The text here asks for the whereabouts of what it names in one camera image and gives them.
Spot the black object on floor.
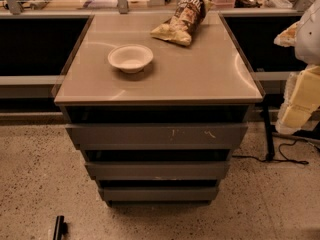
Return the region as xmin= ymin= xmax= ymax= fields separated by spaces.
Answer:
xmin=53 ymin=215 xmax=68 ymax=240

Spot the black table leg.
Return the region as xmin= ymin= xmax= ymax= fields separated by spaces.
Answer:
xmin=261 ymin=101 xmax=275 ymax=162

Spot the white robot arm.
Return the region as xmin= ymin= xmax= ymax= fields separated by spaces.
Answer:
xmin=274 ymin=0 xmax=320 ymax=135

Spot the grey bottom drawer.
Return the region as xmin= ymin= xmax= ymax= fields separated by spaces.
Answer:
xmin=99 ymin=187 xmax=218 ymax=202

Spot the grey drawer cabinet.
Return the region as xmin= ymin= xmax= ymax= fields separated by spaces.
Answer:
xmin=55 ymin=12 xmax=263 ymax=191

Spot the brown chip bag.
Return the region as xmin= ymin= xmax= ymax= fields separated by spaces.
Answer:
xmin=150 ymin=0 xmax=213 ymax=46

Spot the grey drawer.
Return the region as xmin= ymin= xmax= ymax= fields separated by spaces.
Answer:
xmin=85 ymin=161 xmax=229 ymax=180
xmin=66 ymin=123 xmax=248 ymax=150
xmin=99 ymin=187 xmax=218 ymax=202

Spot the grey top drawer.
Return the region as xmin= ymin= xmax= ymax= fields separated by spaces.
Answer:
xmin=66 ymin=123 xmax=248 ymax=150

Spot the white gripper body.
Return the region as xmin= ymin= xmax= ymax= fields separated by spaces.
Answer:
xmin=274 ymin=22 xmax=298 ymax=47

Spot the black floor cable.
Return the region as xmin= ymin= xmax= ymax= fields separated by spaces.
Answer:
xmin=231 ymin=140 xmax=310 ymax=166

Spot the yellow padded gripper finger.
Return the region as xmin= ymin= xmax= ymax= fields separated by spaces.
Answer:
xmin=275 ymin=65 xmax=320 ymax=135

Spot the white paper bowl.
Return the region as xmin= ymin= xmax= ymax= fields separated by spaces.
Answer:
xmin=108 ymin=44 xmax=153 ymax=73

